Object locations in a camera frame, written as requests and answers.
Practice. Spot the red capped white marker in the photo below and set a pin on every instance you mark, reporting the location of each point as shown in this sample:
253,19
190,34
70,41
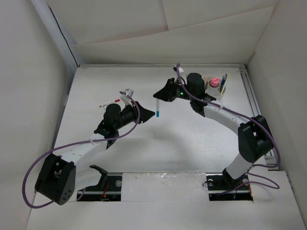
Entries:
111,102

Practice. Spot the white round divided container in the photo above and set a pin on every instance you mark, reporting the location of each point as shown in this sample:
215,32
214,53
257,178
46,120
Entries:
214,92

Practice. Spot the orange translucent highlighter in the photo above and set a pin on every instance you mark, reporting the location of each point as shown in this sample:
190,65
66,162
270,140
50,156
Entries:
206,80

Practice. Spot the yellow thin pen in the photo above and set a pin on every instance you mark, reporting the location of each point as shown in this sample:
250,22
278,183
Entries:
225,85

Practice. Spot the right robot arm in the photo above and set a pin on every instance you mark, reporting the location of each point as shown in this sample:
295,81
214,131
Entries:
254,136

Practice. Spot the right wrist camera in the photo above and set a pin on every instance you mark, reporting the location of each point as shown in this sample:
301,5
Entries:
178,71

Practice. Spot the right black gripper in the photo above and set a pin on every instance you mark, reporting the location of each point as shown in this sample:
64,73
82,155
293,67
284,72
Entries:
167,93

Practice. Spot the dark blue pen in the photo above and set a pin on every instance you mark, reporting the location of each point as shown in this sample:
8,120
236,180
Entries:
223,83

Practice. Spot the blue capped white marker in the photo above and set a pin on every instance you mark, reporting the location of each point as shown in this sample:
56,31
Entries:
157,108

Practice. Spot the pink capped small bottle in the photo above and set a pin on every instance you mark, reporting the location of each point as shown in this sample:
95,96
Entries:
214,82

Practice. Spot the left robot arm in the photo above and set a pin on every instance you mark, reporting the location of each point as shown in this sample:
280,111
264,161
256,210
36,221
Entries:
61,175

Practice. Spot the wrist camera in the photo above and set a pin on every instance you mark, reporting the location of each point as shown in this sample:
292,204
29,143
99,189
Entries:
126,96
178,71

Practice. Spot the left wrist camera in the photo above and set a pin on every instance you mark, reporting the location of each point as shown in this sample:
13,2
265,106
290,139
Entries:
126,96

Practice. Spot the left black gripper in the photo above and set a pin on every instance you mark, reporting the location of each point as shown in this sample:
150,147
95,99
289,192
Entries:
144,114

